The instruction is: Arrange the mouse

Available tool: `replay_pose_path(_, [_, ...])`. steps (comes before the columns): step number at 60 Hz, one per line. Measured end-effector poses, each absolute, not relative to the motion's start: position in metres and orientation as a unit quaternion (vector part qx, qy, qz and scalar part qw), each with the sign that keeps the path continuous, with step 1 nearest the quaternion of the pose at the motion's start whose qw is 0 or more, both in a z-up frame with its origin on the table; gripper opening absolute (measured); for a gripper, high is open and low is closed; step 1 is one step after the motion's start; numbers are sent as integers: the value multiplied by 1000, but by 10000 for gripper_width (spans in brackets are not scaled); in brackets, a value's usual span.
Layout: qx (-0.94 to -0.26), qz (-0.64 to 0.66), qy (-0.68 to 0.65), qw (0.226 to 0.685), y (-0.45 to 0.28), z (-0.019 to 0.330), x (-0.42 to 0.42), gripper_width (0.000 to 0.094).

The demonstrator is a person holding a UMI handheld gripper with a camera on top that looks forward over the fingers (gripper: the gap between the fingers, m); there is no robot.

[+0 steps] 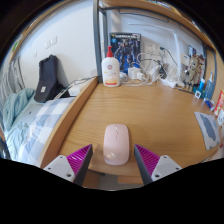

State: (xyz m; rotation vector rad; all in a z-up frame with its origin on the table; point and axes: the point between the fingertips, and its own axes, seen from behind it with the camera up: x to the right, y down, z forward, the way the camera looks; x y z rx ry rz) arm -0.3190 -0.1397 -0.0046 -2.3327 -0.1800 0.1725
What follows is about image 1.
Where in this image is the white power strip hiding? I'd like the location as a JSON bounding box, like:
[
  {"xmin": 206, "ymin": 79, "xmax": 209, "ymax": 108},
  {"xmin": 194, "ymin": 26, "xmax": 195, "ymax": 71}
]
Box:
[{"xmin": 146, "ymin": 64, "xmax": 162, "ymax": 84}]

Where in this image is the white desk lamp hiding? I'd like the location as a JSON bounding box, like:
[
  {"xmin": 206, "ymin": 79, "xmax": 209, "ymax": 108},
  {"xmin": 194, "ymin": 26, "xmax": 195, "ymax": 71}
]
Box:
[{"xmin": 126, "ymin": 21, "xmax": 186, "ymax": 89}]

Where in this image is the brown tree figurine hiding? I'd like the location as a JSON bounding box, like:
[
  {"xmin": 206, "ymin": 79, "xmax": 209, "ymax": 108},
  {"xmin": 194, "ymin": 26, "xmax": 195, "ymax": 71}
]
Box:
[{"xmin": 184, "ymin": 54, "xmax": 204, "ymax": 88}]

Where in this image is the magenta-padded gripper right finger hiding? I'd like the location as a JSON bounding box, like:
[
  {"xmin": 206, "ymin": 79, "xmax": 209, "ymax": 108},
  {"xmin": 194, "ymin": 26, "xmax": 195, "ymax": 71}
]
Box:
[{"xmin": 133, "ymin": 144, "xmax": 183, "ymax": 186}]

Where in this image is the white power adapter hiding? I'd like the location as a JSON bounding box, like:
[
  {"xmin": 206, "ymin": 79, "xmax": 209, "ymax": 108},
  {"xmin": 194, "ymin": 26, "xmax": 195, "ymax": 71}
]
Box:
[{"xmin": 127, "ymin": 66, "xmax": 145, "ymax": 82}]

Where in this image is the blue robot model kit box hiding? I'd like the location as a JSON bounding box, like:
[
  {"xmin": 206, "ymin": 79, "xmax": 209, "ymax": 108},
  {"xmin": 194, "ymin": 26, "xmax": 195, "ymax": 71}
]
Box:
[{"xmin": 109, "ymin": 32, "xmax": 142, "ymax": 74}]

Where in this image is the blue plaid bedding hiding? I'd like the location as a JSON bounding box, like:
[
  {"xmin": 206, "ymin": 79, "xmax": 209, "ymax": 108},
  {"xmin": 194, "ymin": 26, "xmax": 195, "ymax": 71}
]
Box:
[{"xmin": 0, "ymin": 94, "xmax": 76, "ymax": 167}]

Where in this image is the blue tissue pack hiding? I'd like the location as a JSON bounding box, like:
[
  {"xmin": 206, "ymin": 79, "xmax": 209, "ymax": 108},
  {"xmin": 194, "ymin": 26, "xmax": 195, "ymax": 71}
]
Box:
[{"xmin": 204, "ymin": 99, "xmax": 216, "ymax": 111}]

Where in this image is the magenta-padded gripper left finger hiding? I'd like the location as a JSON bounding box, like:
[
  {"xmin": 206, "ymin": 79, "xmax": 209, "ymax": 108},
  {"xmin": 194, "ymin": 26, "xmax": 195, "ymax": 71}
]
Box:
[{"xmin": 43, "ymin": 144, "xmax": 94, "ymax": 187}]

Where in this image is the black bag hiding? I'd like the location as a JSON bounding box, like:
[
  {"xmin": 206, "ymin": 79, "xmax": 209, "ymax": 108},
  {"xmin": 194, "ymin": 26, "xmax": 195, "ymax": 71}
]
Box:
[{"xmin": 33, "ymin": 54, "xmax": 64, "ymax": 104}]

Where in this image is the pink computer mouse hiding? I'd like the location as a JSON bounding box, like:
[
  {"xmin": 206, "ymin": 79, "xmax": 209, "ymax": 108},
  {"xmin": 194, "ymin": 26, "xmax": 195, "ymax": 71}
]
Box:
[{"xmin": 102, "ymin": 123, "xmax": 130, "ymax": 166}]

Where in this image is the blue spray bottle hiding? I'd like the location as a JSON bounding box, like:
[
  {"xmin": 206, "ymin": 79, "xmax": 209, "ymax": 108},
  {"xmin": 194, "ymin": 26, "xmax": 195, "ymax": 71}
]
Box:
[{"xmin": 203, "ymin": 71, "xmax": 216, "ymax": 103}]

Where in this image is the white lotion pump bottle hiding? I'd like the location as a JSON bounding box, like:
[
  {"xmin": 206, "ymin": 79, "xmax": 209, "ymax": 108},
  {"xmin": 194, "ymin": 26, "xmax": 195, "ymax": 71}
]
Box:
[{"xmin": 101, "ymin": 45, "xmax": 121, "ymax": 88}]

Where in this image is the white and blue mouse pad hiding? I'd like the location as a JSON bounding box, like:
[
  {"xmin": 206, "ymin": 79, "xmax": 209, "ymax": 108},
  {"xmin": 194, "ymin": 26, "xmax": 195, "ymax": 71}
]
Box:
[{"xmin": 194, "ymin": 111, "xmax": 222, "ymax": 151}]

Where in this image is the grey metal hutch frame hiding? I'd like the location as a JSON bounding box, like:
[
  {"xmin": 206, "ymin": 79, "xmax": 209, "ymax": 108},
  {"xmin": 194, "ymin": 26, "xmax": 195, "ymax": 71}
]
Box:
[{"xmin": 92, "ymin": 0, "xmax": 218, "ymax": 88}]

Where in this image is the teal blanket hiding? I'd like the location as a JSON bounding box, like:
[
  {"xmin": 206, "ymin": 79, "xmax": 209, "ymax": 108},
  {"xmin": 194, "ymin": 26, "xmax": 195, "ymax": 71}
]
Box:
[{"xmin": 1, "ymin": 87, "xmax": 36, "ymax": 133}]

